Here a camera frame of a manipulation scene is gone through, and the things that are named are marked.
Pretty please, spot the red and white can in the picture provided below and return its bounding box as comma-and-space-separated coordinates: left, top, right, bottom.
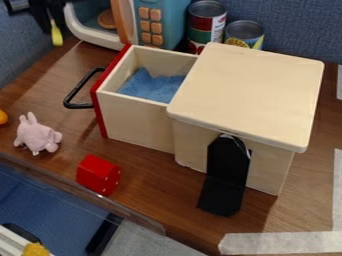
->
185, 0, 229, 56

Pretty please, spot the wooden drawer with red front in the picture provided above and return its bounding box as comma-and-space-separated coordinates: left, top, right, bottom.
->
62, 43, 201, 155

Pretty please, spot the blue cloth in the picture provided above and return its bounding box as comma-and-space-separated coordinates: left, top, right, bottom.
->
116, 66, 189, 105

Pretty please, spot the yellow toy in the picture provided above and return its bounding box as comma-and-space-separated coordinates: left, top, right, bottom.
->
0, 109, 11, 127

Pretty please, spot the blue and yellow can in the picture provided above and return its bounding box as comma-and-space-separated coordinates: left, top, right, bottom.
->
223, 19, 266, 51

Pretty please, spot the yellow strap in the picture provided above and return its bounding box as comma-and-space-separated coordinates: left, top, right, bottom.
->
48, 18, 66, 47

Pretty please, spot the pink plush animal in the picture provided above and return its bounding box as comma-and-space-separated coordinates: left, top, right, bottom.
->
12, 111, 65, 157

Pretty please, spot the red block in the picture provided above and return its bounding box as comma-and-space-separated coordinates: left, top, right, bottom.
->
74, 153, 123, 197

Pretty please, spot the toy microwave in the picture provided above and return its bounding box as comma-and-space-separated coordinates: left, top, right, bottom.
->
62, 0, 194, 52

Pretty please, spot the white tape strip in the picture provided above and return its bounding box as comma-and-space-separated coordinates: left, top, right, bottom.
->
216, 148, 342, 256

